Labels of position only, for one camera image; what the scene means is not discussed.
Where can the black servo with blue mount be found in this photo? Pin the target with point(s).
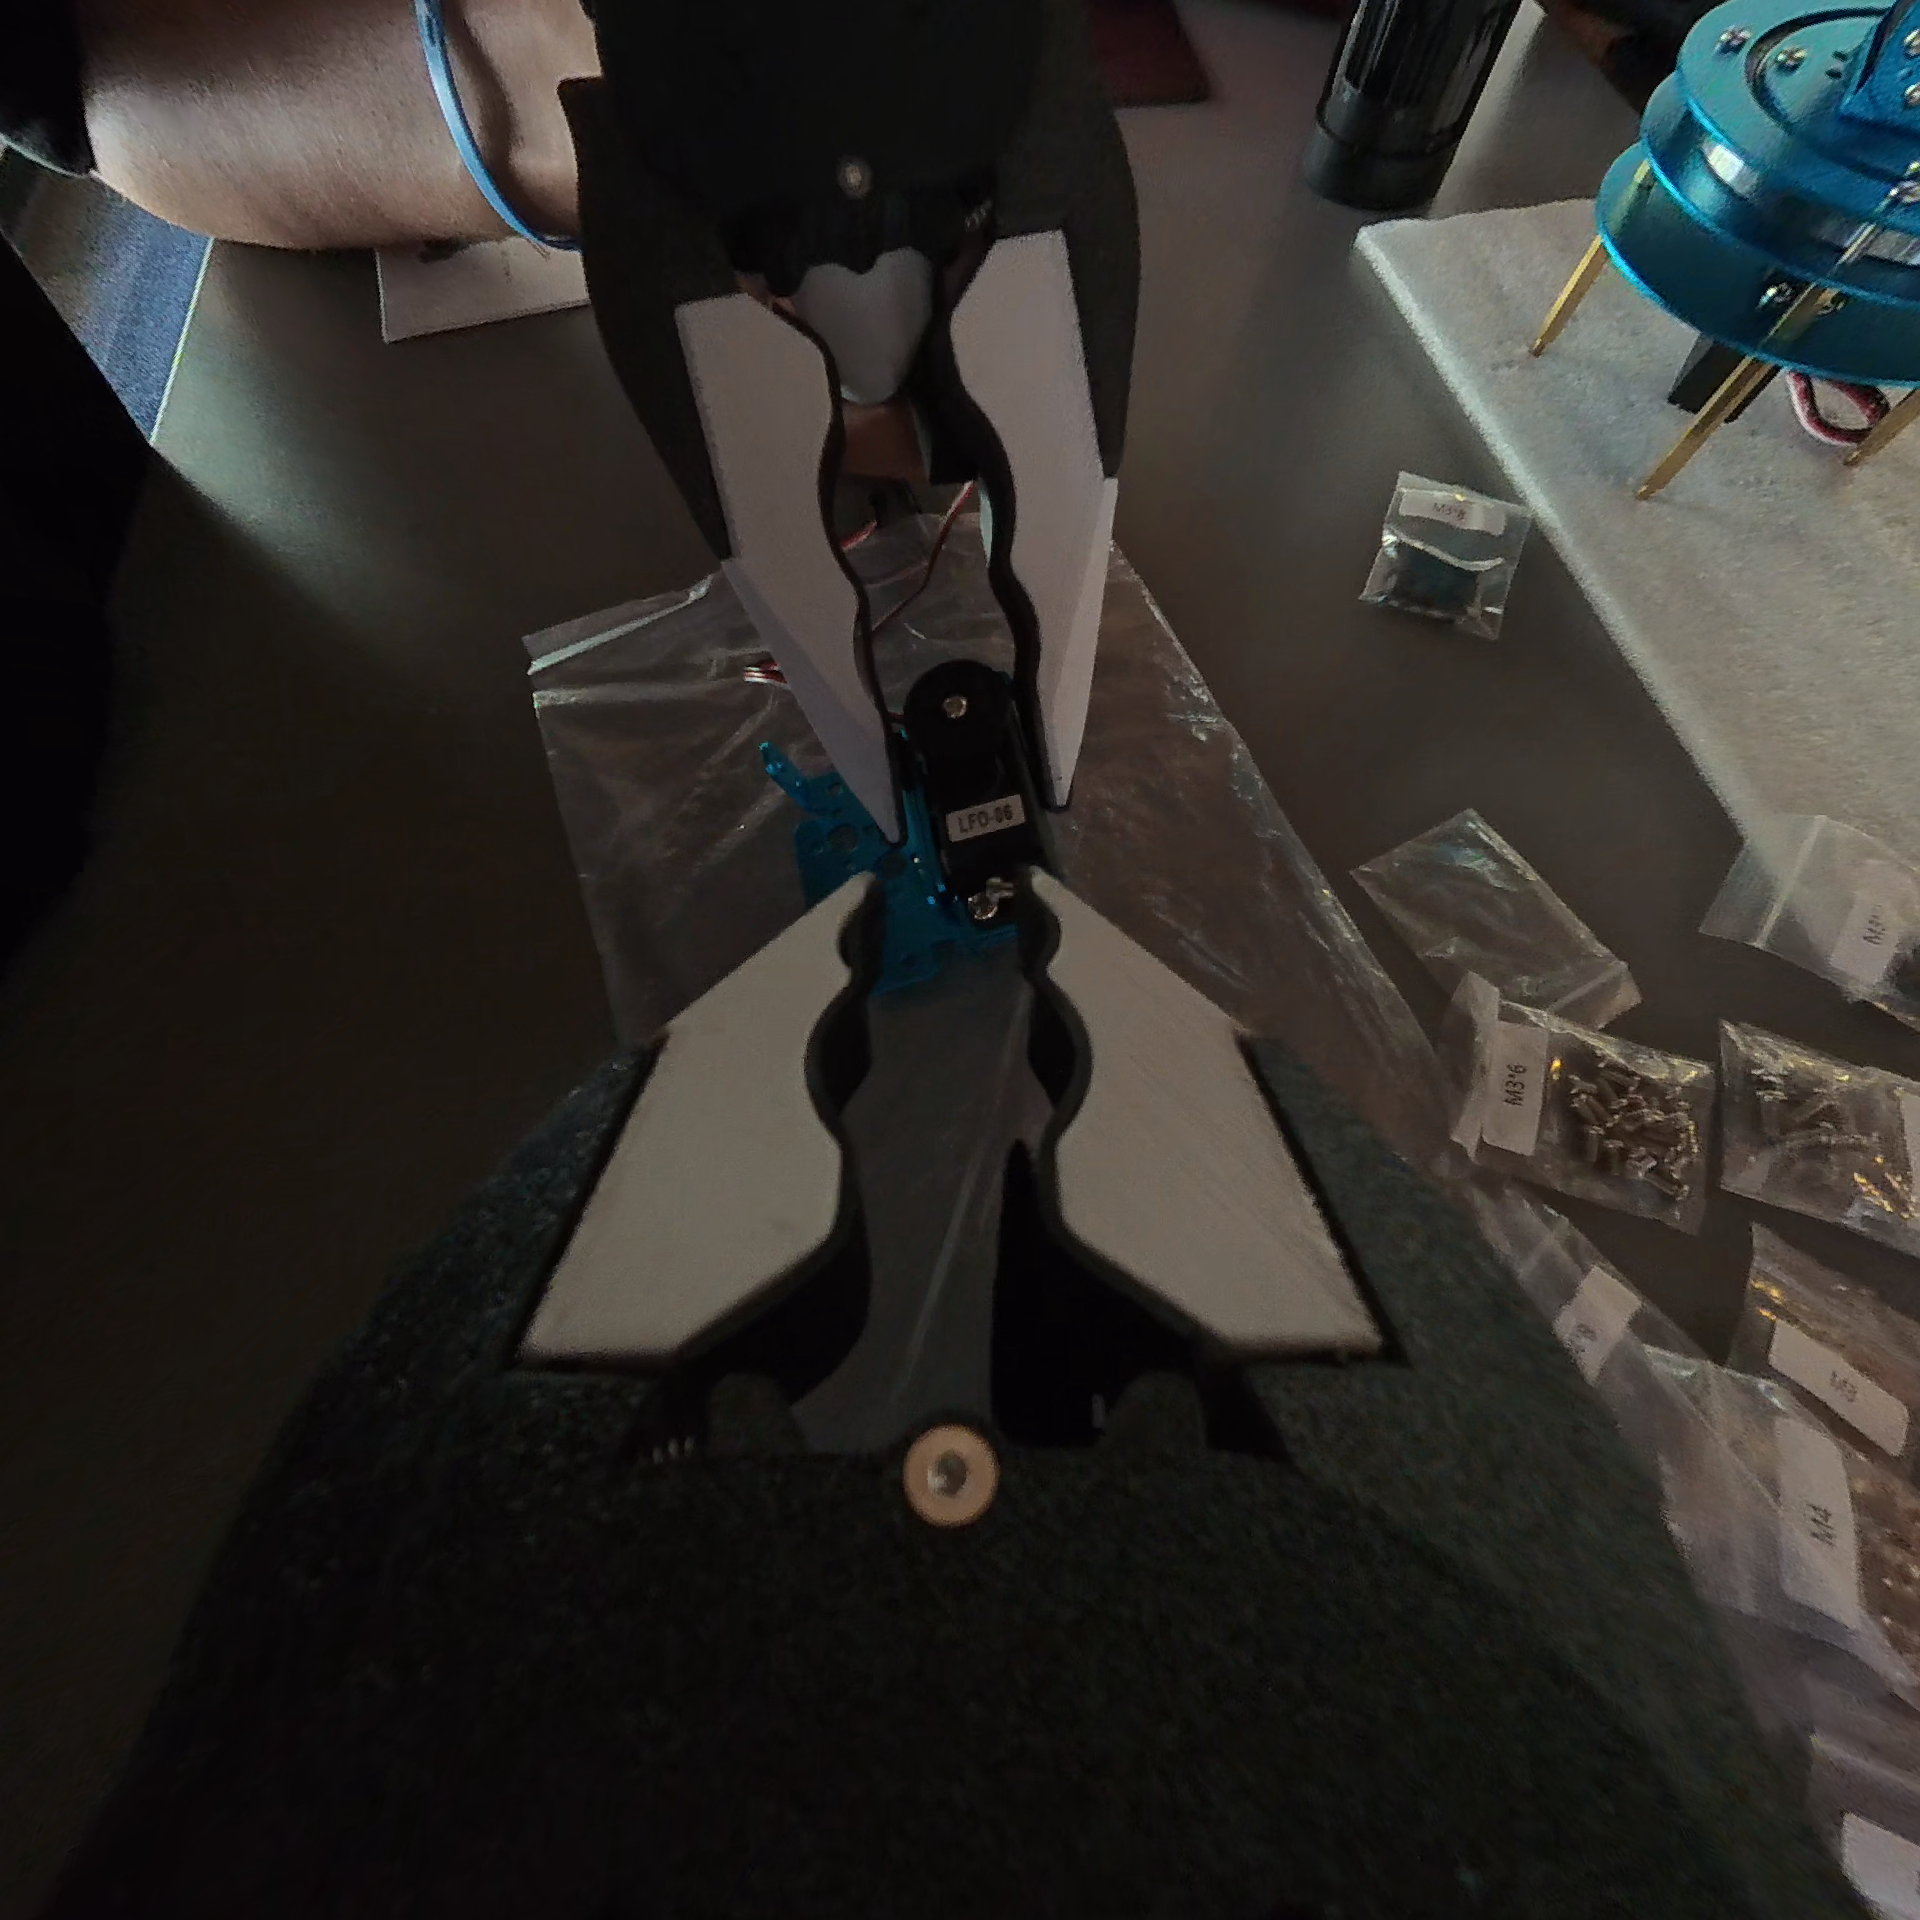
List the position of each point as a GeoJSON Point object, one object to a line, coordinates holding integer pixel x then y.
{"type": "Point", "coordinates": [960, 751]}

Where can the person's left forearm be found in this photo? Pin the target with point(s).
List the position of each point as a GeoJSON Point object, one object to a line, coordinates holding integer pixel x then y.
{"type": "Point", "coordinates": [297, 139]}

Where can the blue metal U bracket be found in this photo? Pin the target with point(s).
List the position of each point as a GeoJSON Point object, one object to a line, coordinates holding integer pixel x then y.
{"type": "Point", "coordinates": [818, 843]}

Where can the clear bag with black parts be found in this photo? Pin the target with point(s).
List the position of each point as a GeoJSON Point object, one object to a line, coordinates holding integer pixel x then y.
{"type": "Point", "coordinates": [1440, 577]}

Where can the white instruction booklet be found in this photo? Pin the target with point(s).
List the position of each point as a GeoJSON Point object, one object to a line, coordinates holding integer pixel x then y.
{"type": "Point", "coordinates": [479, 293]}

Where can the white foam sheet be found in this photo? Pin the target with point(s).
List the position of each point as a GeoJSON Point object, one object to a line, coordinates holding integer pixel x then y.
{"type": "Point", "coordinates": [1650, 599]}

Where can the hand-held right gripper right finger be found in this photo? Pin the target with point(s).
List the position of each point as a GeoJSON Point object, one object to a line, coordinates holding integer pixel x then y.
{"type": "Point", "coordinates": [1198, 1184]}

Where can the person's left hand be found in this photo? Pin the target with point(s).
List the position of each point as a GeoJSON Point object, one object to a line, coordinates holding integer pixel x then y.
{"type": "Point", "coordinates": [887, 442]}

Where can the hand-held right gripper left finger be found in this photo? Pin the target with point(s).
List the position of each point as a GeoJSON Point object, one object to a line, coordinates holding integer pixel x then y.
{"type": "Point", "coordinates": [705, 1184]}

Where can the grey fabric chair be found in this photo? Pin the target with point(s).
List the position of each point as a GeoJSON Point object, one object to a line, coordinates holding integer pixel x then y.
{"type": "Point", "coordinates": [152, 328]}

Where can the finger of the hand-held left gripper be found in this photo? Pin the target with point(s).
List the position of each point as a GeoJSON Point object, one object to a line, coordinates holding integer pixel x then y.
{"type": "Point", "coordinates": [1050, 450]}
{"type": "Point", "coordinates": [764, 480]}

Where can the pile of small screw bags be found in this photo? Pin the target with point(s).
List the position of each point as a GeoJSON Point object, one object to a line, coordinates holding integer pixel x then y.
{"type": "Point", "coordinates": [1620, 1126]}

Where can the person's black clothing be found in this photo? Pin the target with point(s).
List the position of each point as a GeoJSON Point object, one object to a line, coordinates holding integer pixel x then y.
{"type": "Point", "coordinates": [45, 599]}

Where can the black ribbed cylinder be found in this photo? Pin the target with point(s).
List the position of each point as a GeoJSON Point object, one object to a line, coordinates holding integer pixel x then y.
{"type": "Point", "coordinates": [1393, 107]}

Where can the blue robot arm base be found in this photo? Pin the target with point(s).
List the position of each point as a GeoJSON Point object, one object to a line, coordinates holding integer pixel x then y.
{"type": "Point", "coordinates": [1724, 169]}

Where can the large clear plastic bag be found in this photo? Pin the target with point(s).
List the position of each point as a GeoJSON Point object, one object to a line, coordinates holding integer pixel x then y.
{"type": "Point", "coordinates": [675, 782]}

